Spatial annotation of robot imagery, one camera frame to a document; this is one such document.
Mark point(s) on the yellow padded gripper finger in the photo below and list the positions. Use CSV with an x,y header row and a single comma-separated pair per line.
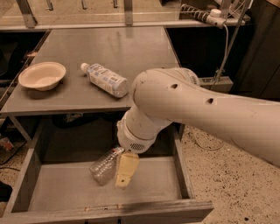
x,y
127,165

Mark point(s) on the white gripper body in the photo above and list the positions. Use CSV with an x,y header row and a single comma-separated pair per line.
x,y
135,140

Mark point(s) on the white labelled bottle on counter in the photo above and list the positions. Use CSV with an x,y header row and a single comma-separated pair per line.
x,y
107,80

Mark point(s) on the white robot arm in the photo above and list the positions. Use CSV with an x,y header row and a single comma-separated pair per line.
x,y
162,96

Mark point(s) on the clear water bottle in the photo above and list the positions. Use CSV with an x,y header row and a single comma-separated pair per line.
x,y
103,169

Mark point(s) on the grey metal beam bracket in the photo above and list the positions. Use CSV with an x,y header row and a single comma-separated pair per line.
x,y
223,85

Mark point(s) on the white paper bowl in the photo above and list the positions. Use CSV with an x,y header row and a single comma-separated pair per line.
x,y
42,76

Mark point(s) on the grey open top drawer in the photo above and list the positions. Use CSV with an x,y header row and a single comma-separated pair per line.
x,y
55,185

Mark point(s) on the white power strip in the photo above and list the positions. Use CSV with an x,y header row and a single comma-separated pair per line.
x,y
213,17

